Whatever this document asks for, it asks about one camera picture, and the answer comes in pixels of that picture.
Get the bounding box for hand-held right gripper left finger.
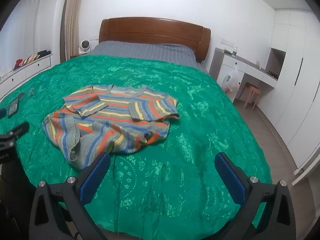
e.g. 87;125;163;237
29;152;111;240

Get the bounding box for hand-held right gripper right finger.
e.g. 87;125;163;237
214;152;297;240

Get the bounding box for striped knit sweater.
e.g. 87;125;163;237
42;84;180;170

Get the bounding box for white drawer cabinet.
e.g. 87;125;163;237
0;52;53;100

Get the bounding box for green satin blanket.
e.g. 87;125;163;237
0;55;273;240

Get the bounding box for striped folded cloth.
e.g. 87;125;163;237
21;54;40;67

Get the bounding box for white sheer curtain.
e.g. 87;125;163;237
0;0;42;78

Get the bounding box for wooden stool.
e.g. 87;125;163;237
241;82;261;112

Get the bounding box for white plastic bag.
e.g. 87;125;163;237
221;64;240;92

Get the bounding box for white desk fan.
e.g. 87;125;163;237
78;40;92;55

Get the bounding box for white vanity desk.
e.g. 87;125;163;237
209;47;282;103

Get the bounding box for beige curtain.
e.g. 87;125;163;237
59;0;87;64

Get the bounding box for grey checked bed sheet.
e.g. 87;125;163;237
86;41;208;73

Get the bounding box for white wardrobe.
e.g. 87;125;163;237
260;9;320;175

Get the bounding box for wooden headboard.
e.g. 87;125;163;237
99;17;211;62

